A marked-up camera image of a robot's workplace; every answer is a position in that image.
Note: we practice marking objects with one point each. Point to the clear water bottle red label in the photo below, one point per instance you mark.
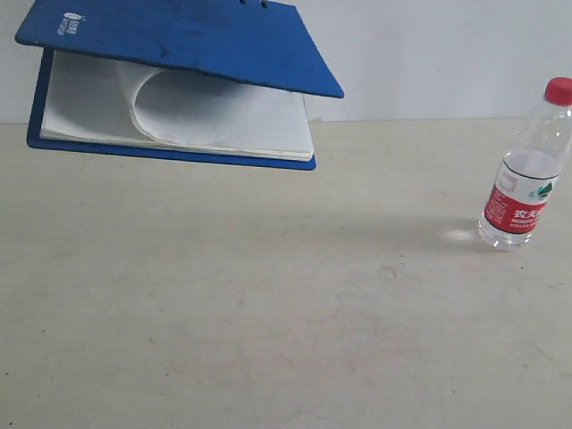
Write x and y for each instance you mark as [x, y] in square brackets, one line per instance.
[529, 170]

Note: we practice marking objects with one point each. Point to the blue ring binder notebook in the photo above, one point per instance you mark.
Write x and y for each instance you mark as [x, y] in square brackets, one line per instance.
[217, 82]

